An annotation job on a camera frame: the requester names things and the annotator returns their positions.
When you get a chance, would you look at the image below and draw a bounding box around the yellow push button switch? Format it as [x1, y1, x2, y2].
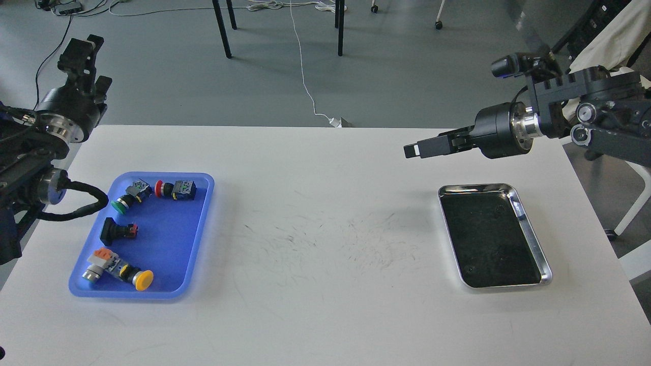
[112, 263, 154, 291]

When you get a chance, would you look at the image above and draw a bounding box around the silver orange push button switch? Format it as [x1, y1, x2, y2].
[82, 247, 120, 283]

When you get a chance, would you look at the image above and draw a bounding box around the red push button switch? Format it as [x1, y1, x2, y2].
[153, 180, 197, 201]

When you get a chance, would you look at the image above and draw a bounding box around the silver metal tray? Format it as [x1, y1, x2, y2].
[437, 183, 553, 290]

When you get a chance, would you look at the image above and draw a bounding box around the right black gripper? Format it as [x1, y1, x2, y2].
[404, 102, 540, 159]

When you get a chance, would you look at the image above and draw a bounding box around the blue plastic tray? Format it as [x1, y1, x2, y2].
[68, 171, 215, 300]

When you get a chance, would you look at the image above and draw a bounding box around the green push button switch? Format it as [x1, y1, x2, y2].
[111, 179, 153, 214]

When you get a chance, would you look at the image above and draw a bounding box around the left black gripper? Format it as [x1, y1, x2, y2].
[36, 35, 112, 144]

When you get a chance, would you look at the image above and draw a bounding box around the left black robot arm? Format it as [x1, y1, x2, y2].
[1, 35, 112, 264]

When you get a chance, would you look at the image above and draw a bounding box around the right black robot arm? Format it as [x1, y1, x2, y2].
[404, 53, 650, 167]

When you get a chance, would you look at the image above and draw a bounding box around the black floor cable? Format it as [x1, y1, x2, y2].
[32, 0, 112, 97]

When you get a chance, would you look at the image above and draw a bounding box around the white chair frame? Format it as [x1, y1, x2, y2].
[603, 163, 651, 239]

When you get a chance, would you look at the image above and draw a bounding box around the black table leg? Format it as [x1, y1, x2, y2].
[211, 0, 232, 59]
[335, 0, 346, 56]

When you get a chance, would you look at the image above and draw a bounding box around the beige cloth on chair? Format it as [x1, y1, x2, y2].
[569, 1, 650, 76]

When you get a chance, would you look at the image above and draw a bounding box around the white floor cable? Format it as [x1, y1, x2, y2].
[247, 0, 347, 127]

